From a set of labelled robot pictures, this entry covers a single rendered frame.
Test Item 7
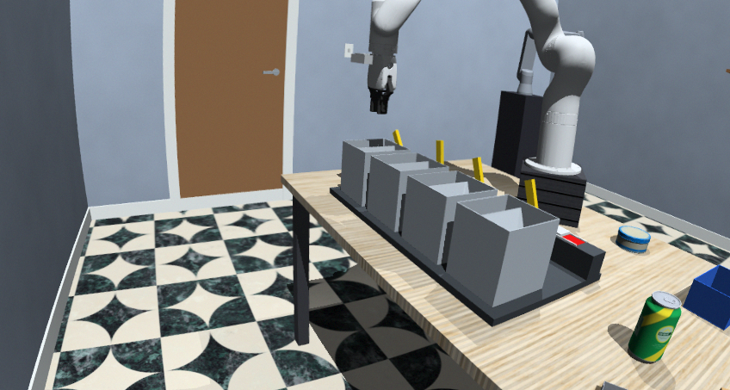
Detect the green and yellow drink can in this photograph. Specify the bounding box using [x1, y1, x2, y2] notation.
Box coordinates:
[628, 291, 682, 362]

